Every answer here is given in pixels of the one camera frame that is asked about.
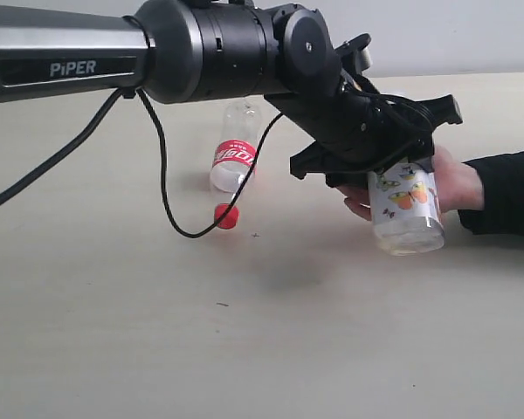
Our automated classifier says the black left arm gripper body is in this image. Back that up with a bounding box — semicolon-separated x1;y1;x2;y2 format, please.
264;73;435;186

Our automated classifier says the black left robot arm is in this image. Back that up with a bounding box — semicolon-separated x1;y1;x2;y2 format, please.
0;1;462;186

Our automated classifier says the clear bottle butterfly label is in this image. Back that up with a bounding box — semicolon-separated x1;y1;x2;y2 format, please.
368;160;445;256

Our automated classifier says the black cable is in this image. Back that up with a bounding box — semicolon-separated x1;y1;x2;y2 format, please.
0;86;433;239

